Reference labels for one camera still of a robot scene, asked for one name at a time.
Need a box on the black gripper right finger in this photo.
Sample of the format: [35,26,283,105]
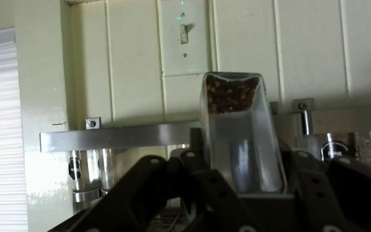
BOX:
[280,141,371,232]

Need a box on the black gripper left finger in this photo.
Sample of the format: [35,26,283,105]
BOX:
[49,128,241,232]

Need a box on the square glass spice bottle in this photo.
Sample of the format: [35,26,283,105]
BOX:
[199,71,289,196]

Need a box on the glass spice jar steel cap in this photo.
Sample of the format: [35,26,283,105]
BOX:
[67,148,119,204]

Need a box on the white window blind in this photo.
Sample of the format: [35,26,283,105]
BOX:
[0,28,29,232]

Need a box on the steel wall spice rack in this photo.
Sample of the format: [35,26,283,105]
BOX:
[39,97,371,204]

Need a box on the cream light switch plate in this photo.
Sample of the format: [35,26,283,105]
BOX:
[158,0,213,79]

